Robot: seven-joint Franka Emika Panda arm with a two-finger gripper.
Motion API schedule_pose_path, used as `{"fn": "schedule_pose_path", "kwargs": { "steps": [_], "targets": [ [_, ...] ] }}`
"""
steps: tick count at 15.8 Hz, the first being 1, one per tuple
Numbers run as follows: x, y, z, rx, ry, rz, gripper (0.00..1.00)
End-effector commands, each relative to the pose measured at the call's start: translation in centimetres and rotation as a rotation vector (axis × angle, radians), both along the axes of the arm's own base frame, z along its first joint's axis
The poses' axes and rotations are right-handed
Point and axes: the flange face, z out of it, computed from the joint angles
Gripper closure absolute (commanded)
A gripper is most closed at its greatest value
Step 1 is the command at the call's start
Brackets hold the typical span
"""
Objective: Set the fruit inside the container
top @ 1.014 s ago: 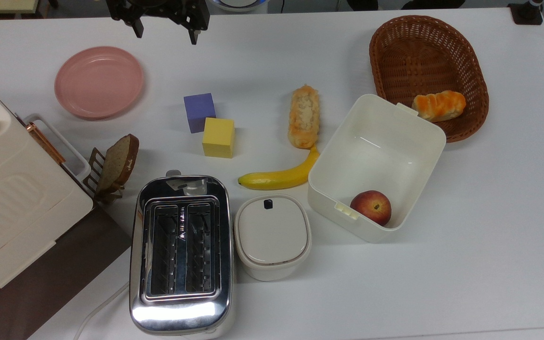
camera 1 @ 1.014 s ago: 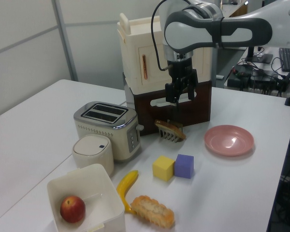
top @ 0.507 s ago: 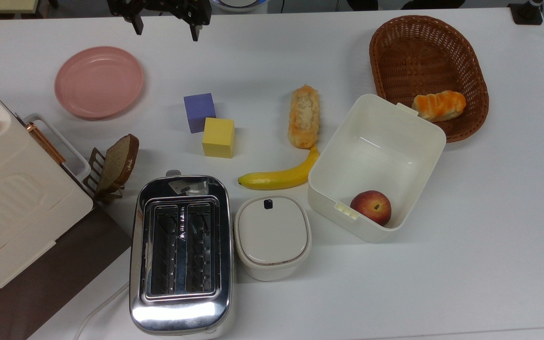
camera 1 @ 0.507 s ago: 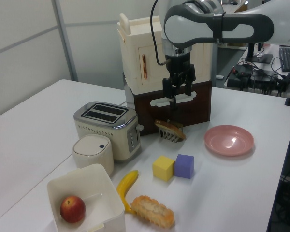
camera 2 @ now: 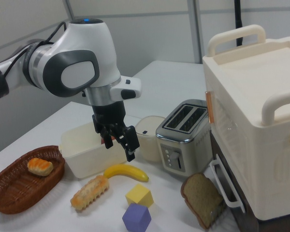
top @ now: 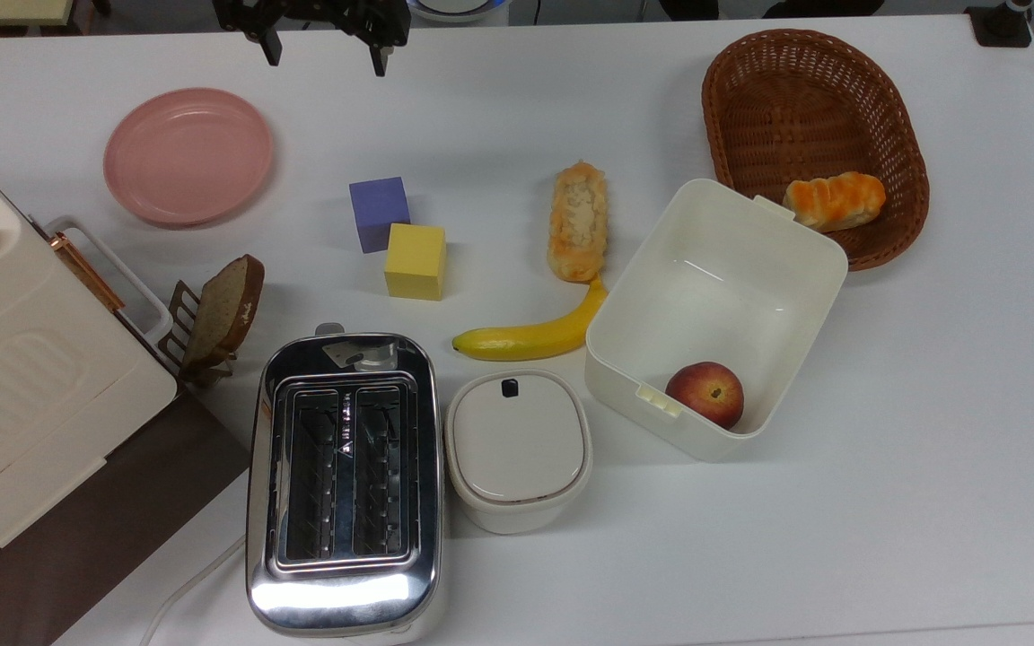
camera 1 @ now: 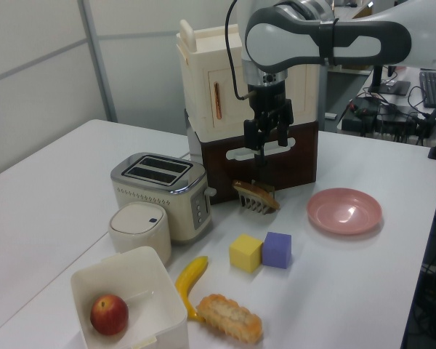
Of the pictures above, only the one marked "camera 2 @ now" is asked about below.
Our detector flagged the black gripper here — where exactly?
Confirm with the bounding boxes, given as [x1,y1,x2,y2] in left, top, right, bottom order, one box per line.
[91,101,140,162]

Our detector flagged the yellow banana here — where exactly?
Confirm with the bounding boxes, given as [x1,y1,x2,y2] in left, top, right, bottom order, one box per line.
[103,163,150,183]

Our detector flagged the white square plastic container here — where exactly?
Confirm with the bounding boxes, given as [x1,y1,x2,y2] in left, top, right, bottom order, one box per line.
[58,120,130,179]

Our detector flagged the long ridged bread pastry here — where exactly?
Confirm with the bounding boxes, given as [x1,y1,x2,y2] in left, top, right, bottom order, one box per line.
[70,175,110,212]

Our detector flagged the red apple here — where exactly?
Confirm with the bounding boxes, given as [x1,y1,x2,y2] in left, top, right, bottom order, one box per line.
[100,136,116,145]

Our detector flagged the white lidded canister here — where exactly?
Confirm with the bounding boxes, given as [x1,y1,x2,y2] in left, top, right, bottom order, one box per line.
[134,115,166,163]

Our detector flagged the yellow foam cube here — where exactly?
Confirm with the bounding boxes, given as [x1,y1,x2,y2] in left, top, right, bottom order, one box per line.
[125,183,155,208]

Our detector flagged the silver two-slot toaster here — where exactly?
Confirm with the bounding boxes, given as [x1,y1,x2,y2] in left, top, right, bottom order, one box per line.
[155,99,213,178]

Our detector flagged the purple foam cube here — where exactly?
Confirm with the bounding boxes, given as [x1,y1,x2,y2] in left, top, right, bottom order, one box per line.
[122,203,152,232]

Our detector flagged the small glazed bread roll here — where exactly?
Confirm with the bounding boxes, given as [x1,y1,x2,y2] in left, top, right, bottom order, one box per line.
[27,158,54,176]

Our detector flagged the brown bread slice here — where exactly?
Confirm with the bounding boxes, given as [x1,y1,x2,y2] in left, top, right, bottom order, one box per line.
[180,173,224,230]

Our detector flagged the brown wicker basket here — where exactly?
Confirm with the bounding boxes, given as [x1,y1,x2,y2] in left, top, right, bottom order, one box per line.
[0,145,66,215]

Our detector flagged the black pole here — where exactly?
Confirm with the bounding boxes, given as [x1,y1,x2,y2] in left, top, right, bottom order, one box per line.
[233,0,245,48]

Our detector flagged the grey partition post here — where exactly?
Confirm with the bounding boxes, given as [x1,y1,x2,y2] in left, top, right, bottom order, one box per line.
[188,0,203,65]

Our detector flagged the cream toy cabinet with handles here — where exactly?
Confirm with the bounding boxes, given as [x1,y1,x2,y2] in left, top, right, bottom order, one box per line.
[202,24,290,222]

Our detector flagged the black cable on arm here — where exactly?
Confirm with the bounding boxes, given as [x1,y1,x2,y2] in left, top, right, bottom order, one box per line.
[0,21,68,100]

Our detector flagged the slanted grey wall post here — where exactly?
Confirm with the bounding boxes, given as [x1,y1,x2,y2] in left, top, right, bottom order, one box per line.
[64,0,75,24]

